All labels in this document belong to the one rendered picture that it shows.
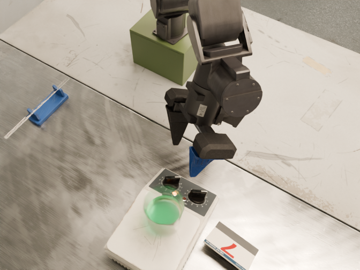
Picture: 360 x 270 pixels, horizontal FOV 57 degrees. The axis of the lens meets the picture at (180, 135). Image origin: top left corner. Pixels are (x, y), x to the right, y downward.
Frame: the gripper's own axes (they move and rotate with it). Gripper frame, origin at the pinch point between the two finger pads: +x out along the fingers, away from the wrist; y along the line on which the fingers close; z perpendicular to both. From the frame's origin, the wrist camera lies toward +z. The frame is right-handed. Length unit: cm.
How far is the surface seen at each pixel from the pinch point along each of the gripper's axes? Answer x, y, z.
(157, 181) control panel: 9.4, 0.9, -3.3
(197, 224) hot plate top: 8.8, -10.6, 0.2
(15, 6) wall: 29, 167, -33
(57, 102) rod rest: 9.7, 29.2, -19.8
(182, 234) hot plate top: 10.1, -11.3, -2.4
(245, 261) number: 14.2, -15.4, 9.7
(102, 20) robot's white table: -4, 54, -8
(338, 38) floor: 2, 126, 162
